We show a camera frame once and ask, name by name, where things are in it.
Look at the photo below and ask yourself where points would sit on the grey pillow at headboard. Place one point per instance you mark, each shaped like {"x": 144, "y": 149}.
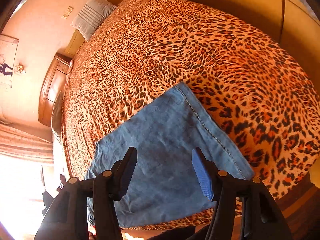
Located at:
{"x": 57, "y": 116}

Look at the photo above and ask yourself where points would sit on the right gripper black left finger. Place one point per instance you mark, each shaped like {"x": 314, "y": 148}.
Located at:
{"x": 66, "y": 217}

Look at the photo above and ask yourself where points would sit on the blue denim jeans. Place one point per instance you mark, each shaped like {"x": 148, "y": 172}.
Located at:
{"x": 164, "y": 185}

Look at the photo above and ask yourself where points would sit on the wall lamp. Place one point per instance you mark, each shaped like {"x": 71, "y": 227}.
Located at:
{"x": 19, "y": 69}

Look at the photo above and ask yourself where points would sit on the wall picture poster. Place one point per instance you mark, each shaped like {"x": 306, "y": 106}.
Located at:
{"x": 8, "y": 50}

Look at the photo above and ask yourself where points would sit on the grey striped pillow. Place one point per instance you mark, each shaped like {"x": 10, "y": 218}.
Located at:
{"x": 91, "y": 16}

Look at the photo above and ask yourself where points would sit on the wall switch plate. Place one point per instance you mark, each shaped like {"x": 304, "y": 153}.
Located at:
{"x": 67, "y": 12}

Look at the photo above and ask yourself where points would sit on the wooden wardrobe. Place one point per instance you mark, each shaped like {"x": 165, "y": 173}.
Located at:
{"x": 280, "y": 159}

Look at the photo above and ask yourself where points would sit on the orange curtain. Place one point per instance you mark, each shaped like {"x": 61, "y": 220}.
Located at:
{"x": 21, "y": 145}

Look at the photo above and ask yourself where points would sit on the wooden headboard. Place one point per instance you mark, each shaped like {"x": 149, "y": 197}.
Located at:
{"x": 53, "y": 83}

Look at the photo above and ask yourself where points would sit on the leopard print bed cover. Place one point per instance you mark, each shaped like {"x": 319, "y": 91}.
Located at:
{"x": 146, "y": 47}

